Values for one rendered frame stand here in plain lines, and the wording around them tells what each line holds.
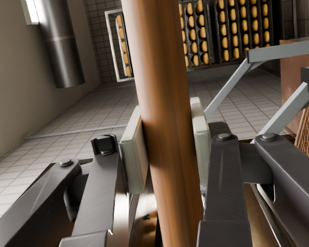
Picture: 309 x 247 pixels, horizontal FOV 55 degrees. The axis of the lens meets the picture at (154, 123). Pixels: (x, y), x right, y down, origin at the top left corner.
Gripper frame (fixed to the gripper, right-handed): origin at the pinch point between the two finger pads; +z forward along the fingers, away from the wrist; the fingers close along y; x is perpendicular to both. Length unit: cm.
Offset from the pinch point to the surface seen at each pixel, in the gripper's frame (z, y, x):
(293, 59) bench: 148, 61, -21
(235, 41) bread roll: 267, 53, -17
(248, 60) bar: 85, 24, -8
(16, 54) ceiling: 246, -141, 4
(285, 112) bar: 38.5, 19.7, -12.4
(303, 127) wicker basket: 87, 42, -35
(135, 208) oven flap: 70, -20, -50
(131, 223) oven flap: 62, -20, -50
